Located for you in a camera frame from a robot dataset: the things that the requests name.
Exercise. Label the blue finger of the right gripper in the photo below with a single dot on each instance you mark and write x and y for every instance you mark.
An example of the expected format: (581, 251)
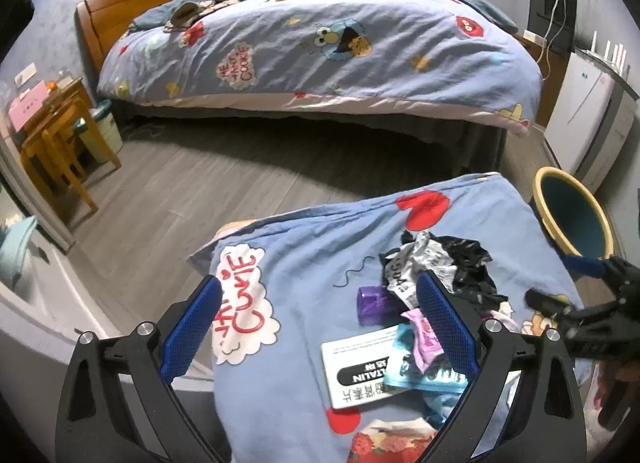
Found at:
(581, 265)

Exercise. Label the purple spray bottle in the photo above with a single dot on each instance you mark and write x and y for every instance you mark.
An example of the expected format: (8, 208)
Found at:
(377, 306)

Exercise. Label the yellow rimmed green trash bin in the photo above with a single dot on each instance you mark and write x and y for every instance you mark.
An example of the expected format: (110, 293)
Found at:
(570, 215)

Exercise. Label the pink purple wrapper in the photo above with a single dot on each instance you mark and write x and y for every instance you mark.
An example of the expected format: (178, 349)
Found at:
(425, 337)

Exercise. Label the wooden bed with headboard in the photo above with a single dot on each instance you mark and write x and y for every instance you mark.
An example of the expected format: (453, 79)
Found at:
(200, 18)

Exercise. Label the black silver wrapper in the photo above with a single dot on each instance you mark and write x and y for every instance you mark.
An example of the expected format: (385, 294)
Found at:
(459, 264)

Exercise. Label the wooden nightstand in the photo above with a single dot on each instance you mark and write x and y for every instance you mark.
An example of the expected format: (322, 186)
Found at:
(48, 153)

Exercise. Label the black television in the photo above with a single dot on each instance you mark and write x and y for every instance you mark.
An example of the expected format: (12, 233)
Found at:
(555, 21)

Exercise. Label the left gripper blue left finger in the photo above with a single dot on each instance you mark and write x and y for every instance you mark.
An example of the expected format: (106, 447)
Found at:
(94, 422)

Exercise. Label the white air purifier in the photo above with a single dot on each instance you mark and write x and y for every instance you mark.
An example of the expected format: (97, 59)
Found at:
(591, 119)

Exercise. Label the white wifi router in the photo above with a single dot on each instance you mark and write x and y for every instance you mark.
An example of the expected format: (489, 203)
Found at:
(613, 55)

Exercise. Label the white coltalin medicine box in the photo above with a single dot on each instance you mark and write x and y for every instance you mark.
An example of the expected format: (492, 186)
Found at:
(355, 368)

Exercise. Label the blue cartoon pillow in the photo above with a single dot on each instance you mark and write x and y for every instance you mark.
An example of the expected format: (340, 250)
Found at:
(290, 283)

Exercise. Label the blue face mask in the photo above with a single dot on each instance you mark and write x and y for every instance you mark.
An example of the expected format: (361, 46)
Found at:
(438, 407)

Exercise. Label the red strawberry snack bag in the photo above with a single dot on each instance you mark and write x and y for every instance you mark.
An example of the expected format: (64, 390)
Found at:
(392, 442)

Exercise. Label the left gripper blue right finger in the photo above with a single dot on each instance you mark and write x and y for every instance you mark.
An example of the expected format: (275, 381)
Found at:
(545, 422)

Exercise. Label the small white green bin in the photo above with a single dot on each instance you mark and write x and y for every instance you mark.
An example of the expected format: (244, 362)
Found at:
(107, 127)

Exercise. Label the wooden tv cabinet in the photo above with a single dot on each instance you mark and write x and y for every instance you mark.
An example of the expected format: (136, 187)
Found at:
(553, 68)

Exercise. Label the pink box on nightstand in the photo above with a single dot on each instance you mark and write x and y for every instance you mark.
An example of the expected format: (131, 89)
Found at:
(25, 106)

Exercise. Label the blue cartoon duvet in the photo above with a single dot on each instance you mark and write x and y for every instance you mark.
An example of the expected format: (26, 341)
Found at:
(325, 53)

